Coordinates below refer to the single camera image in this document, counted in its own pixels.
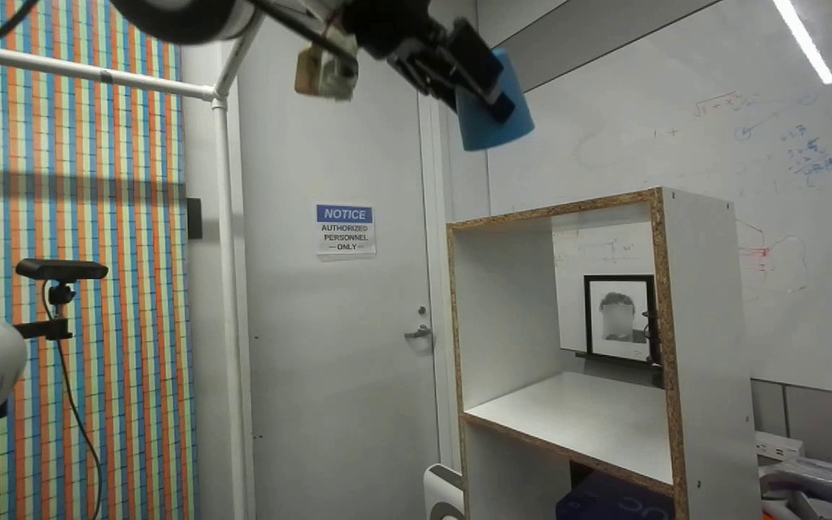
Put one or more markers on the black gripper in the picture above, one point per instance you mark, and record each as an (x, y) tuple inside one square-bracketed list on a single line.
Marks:
[(433, 60)]

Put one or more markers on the blue cup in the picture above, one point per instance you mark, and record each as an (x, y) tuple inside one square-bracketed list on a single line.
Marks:
[(501, 119)]

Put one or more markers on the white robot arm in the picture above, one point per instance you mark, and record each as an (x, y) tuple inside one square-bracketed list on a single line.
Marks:
[(204, 21)]

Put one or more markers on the white particleboard shelf unit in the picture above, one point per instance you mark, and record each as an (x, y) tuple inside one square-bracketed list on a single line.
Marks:
[(537, 415)]

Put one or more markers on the purple box on shelf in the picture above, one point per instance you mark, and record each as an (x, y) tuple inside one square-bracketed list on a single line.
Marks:
[(607, 499)]

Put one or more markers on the white door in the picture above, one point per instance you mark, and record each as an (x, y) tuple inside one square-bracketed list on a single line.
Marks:
[(345, 409)]

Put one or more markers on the blue notice sign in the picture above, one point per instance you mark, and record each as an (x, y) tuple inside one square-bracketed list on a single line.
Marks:
[(345, 230)]

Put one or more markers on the framed portrait photo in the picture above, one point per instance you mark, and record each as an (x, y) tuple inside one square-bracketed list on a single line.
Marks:
[(620, 315)]

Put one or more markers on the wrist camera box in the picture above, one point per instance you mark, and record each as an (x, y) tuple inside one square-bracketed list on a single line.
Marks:
[(325, 76)]

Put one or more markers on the white metal frame pole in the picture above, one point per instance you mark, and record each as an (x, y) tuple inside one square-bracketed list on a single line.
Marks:
[(225, 172)]

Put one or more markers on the door handle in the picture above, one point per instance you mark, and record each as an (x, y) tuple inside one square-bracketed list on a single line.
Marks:
[(422, 337)]

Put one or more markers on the black camera on stand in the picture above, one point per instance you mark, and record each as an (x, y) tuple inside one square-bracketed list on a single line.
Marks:
[(58, 282)]

